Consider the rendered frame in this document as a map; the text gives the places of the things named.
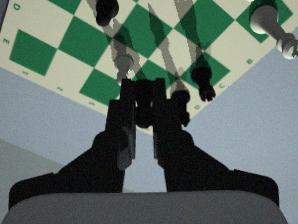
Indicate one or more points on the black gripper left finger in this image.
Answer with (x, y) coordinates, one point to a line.
(98, 168)

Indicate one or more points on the green and cream chessboard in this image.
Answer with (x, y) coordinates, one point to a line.
(58, 44)

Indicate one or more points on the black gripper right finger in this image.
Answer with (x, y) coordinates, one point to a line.
(191, 168)

